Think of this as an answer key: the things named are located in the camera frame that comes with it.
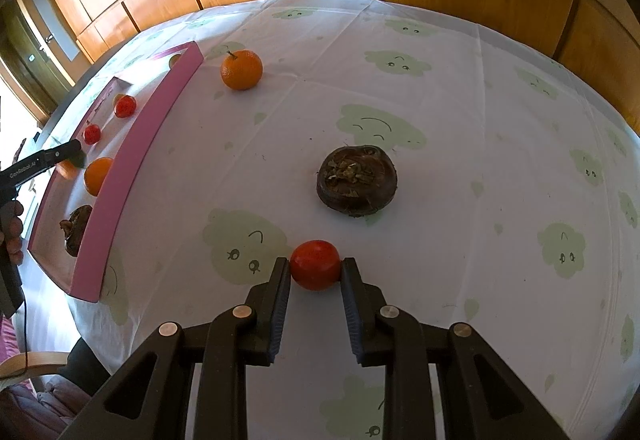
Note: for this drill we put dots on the red cherry tomato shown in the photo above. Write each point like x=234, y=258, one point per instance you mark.
x=125, y=106
x=315, y=265
x=92, y=134

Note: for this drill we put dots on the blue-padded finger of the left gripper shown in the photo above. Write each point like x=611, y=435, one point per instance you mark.
x=40, y=161

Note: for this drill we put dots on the wooden door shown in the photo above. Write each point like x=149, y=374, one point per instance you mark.
x=41, y=62

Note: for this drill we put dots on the wooden chair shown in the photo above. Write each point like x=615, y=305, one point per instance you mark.
x=28, y=365

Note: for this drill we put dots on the pink-edged white cardboard tray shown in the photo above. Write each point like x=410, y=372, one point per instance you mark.
x=82, y=276

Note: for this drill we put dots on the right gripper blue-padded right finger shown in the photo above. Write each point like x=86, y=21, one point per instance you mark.
x=433, y=373

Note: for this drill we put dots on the orange mandarin with leaf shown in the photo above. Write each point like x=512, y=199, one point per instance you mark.
x=71, y=167

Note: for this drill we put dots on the white tablecloth with green clouds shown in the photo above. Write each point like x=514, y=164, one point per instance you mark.
x=470, y=177

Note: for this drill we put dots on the person's left hand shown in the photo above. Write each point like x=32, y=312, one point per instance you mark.
x=11, y=231

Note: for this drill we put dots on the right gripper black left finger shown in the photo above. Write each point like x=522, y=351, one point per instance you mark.
x=184, y=379

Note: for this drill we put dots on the dark brown wrinkled fruit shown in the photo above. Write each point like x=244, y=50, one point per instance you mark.
x=74, y=227
x=357, y=181

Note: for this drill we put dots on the small orange mandarin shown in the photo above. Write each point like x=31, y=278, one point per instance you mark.
x=96, y=173

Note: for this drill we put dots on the yellowish round longan fruit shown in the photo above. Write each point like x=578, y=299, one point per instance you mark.
x=173, y=60

